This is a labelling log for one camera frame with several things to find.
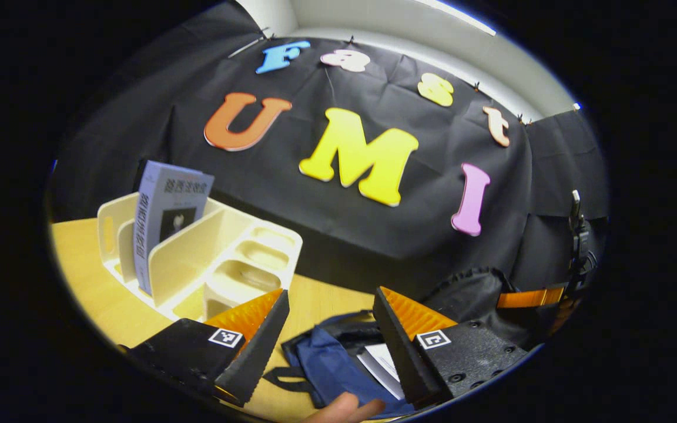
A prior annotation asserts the black backdrop cloth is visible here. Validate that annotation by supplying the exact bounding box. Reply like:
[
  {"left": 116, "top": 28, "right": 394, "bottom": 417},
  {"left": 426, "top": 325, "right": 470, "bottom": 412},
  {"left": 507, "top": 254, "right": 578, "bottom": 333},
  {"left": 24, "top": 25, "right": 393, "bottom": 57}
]
[{"left": 51, "top": 3, "right": 609, "bottom": 330}]

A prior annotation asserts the blue schoolbag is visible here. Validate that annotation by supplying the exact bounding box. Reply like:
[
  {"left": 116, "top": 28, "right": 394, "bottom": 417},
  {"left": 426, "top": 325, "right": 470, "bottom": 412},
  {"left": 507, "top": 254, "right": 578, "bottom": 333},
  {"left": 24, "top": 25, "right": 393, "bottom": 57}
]
[{"left": 262, "top": 266, "right": 568, "bottom": 419}]

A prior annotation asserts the cream plastic bookshelf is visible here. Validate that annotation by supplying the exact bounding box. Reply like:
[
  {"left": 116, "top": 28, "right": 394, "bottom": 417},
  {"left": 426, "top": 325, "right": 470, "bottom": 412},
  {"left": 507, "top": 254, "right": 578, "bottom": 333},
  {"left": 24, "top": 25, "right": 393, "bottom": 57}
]
[{"left": 96, "top": 192, "right": 304, "bottom": 323}]

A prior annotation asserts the lavender book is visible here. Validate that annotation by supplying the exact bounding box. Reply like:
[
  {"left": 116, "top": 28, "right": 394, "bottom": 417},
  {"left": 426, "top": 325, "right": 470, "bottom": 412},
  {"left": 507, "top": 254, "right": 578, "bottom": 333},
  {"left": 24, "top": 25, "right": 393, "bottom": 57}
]
[{"left": 133, "top": 160, "right": 216, "bottom": 296}]

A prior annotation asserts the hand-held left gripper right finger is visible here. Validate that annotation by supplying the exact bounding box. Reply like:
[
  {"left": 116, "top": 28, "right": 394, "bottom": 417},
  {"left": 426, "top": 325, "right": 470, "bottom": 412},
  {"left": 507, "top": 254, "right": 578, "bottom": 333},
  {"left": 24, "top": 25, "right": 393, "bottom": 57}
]
[{"left": 372, "top": 286, "right": 530, "bottom": 410}]

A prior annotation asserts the ceiling light panel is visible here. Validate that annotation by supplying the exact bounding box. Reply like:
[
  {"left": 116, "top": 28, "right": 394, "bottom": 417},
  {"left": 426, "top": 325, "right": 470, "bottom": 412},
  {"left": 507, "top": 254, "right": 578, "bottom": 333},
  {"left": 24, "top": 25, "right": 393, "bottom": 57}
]
[{"left": 415, "top": 0, "right": 498, "bottom": 37}]

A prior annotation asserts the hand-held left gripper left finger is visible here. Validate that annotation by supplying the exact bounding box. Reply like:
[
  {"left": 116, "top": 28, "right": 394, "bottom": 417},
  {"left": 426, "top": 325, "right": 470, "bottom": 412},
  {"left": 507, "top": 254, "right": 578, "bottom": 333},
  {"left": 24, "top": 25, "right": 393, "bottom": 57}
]
[{"left": 120, "top": 288, "right": 290, "bottom": 407}]

